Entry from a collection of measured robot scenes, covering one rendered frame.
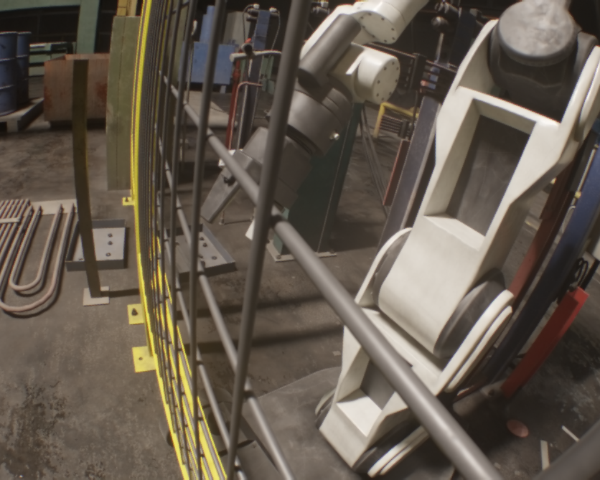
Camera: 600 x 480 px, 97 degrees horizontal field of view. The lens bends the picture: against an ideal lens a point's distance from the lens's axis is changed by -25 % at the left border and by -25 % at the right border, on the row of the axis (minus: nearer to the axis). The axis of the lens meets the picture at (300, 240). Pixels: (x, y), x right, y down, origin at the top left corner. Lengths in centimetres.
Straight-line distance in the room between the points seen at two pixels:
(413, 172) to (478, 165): 61
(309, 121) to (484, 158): 22
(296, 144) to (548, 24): 34
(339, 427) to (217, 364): 57
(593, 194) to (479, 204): 72
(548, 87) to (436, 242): 24
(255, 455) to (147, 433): 35
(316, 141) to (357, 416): 45
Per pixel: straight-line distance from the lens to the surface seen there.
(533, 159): 40
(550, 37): 45
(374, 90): 43
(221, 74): 678
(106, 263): 152
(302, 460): 80
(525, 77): 46
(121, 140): 215
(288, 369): 116
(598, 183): 114
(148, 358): 115
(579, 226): 116
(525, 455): 133
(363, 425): 63
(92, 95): 377
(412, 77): 84
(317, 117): 41
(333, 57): 42
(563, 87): 46
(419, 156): 105
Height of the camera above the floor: 88
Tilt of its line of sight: 29 degrees down
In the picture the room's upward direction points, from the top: 12 degrees clockwise
